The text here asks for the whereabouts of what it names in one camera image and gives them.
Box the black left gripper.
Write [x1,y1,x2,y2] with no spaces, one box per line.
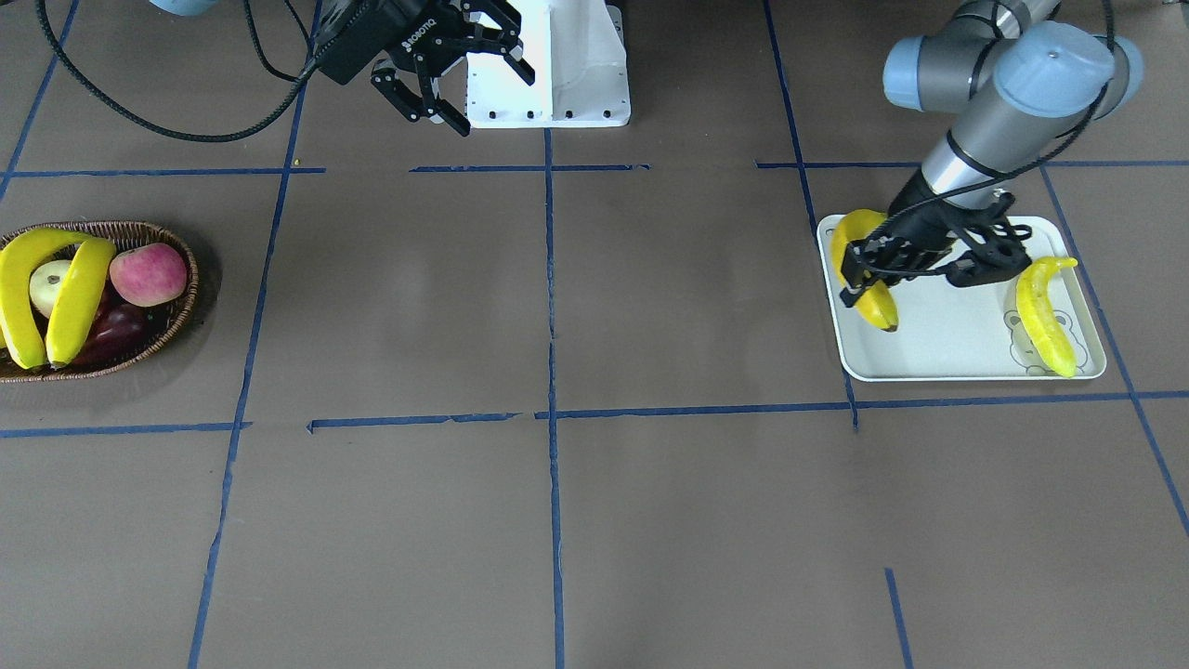
[866,177,1032,288]

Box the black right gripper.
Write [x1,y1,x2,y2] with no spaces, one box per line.
[313,1,536,137]

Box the yellow banana bunch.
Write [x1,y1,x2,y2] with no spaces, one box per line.
[44,238,117,370]
[1,226,90,370]
[828,209,900,332]

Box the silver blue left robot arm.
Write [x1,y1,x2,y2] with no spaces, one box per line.
[836,1,1145,295]

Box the woven wicker basket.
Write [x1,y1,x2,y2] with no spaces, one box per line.
[4,220,208,385]

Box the white bear tray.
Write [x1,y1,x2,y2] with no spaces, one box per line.
[817,215,1107,381]

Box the red pink apple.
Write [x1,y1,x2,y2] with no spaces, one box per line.
[108,242,189,308]

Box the dark purple plum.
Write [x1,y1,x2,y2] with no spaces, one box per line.
[73,304,150,367]

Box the pale green apple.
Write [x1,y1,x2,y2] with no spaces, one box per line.
[29,259,73,318]

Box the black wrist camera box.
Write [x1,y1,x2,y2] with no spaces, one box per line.
[830,236,895,308]

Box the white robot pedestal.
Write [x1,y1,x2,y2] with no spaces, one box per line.
[464,1,633,128]

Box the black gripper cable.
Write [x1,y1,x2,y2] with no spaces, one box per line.
[34,0,326,144]

